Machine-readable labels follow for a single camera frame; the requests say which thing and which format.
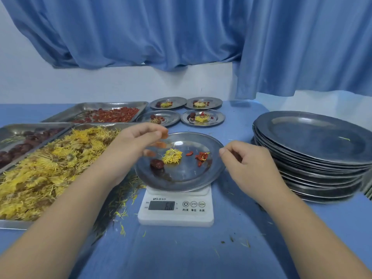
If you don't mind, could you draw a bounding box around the pile of yellow chrysanthemums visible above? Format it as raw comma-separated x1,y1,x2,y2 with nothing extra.
0,126,122,222

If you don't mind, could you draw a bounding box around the blue tablecloth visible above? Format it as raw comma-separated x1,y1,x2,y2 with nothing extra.
0,100,372,279

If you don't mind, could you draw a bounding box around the white digital kitchen scale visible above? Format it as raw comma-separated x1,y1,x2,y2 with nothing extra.
137,184,215,228

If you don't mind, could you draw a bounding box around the round steel plate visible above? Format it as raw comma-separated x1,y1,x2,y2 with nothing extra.
185,96,223,110
136,110,181,127
150,96,188,110
180,109,226,127
133,131,226,193

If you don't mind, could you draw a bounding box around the person's left hand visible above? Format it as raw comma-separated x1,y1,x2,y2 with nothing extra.
100,122,169,186

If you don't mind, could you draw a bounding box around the narrow blue curtain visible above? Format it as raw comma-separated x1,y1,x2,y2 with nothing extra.
234,0,372,100

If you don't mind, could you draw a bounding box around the stack of steel plates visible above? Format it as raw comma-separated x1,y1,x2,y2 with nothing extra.
251,110,372,204

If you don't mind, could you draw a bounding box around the person's left forearm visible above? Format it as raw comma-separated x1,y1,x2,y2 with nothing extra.
0,162,122,279

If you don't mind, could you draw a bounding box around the wide blue curtain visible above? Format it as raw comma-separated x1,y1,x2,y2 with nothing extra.
0,0,253,72

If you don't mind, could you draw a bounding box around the person's right hand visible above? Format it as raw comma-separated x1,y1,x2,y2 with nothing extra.
219,141,287,210

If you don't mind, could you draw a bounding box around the rectangular steel tray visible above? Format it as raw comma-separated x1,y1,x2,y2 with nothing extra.
0,122,137,231
0,122,75,173
42,101,149,124

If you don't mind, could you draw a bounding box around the person's right forearm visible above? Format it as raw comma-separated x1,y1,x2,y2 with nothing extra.
258,188,372,279

